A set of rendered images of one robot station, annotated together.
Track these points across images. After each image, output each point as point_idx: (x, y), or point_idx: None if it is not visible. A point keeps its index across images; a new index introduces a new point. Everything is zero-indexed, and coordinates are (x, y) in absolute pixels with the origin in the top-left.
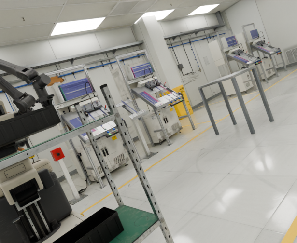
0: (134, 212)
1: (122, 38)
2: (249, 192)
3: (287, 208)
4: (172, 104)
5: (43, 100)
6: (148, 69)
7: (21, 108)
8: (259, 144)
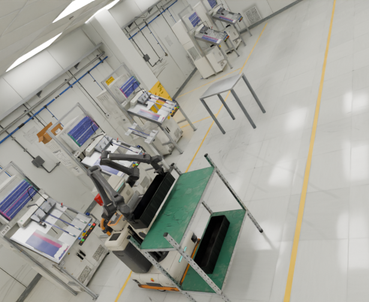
0: (227, 213)
1: (77, 45)
2: (274, 177)
3: (297, 180)
4: (172, 115)
5: (160, 170)
6: (134, 83)
7: (135, 178)
8: (264, 138)
